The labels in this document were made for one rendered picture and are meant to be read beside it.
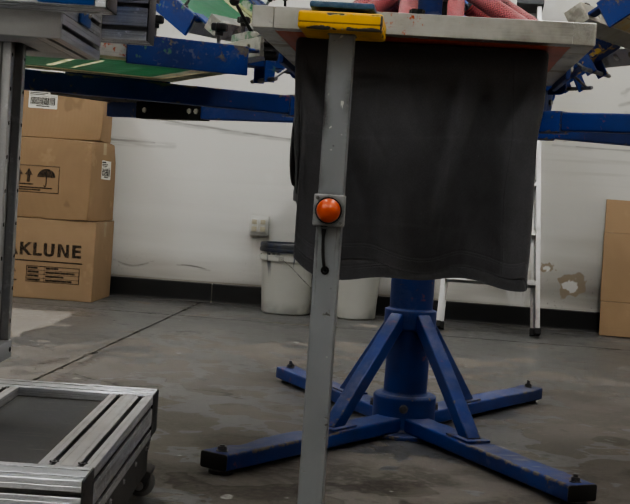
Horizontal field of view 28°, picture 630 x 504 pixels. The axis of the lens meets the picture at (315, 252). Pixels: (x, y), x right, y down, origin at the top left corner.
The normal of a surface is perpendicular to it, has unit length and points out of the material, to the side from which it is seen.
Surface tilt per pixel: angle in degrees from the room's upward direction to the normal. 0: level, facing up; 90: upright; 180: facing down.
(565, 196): 90
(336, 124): 90
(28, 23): 90
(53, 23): 90
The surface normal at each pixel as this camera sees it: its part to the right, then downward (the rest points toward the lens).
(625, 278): -0.07, -0.16
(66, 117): 0.04, 0.06
